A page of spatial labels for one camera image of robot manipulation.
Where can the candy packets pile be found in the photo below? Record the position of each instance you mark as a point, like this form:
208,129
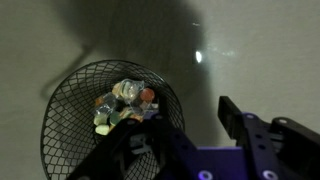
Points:
105,118

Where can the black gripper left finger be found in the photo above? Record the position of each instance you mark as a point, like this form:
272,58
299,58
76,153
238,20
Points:
140,150

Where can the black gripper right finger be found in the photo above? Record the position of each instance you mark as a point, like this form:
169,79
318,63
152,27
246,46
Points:
260,143

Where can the clear candy packet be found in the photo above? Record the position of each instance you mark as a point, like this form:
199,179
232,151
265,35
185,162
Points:
133,91

